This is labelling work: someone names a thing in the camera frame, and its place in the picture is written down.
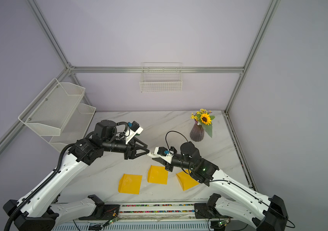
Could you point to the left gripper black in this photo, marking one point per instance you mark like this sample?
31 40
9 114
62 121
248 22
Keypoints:
131 151

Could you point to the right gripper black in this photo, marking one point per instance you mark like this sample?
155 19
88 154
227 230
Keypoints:
170 165

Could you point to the white glue stick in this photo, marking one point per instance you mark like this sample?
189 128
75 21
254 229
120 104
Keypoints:
151 155

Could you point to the yellow envelope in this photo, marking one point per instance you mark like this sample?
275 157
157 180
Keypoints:
186 181
130 184
157 175

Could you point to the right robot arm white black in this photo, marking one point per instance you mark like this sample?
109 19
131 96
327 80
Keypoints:
234 200

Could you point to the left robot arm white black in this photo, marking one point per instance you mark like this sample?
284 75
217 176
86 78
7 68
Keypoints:
36 211

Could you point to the dark purple vase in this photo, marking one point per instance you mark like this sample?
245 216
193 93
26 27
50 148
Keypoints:
197 132

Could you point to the sunflower bouquet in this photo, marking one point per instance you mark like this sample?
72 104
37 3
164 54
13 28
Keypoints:
204 118

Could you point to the lower white mesh shelf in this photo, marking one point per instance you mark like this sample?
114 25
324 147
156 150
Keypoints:
75 128

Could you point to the white mesh shelf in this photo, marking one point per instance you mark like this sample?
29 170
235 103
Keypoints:
50 112
75 128

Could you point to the upper white mesh shelf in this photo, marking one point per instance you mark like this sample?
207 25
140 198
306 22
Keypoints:
50 112

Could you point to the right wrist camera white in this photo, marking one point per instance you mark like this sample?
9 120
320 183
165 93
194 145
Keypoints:
162 152

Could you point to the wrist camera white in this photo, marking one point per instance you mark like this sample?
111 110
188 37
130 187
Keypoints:
162 152
133 129

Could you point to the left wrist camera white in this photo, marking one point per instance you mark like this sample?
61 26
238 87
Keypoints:
133 129

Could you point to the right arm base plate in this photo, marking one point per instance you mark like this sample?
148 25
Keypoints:
208 210

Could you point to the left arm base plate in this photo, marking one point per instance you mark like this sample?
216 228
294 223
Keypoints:
102 211

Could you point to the white wire wall basket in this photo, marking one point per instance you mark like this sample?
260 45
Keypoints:
161 77

